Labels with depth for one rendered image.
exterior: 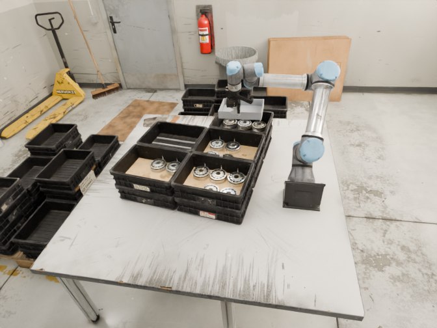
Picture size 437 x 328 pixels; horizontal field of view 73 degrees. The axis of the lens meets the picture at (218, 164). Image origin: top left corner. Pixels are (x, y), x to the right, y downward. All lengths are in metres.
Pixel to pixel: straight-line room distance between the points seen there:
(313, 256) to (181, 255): 0.66
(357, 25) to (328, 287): 3.61
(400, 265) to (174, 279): 1.71
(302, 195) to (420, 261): 1.26
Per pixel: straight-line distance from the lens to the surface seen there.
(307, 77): 1.80
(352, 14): 4.48
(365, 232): 2.72
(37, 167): 3.18
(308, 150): 1.55
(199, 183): 1.73
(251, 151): 1.95
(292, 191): 1.68
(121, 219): 1.84
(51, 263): 1.81
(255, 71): 1.64
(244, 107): 2.00
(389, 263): 2.59
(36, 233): 2.68
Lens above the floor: 1.98
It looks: 38 degrees down
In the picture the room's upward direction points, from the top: 5 degrees counter-clockwise
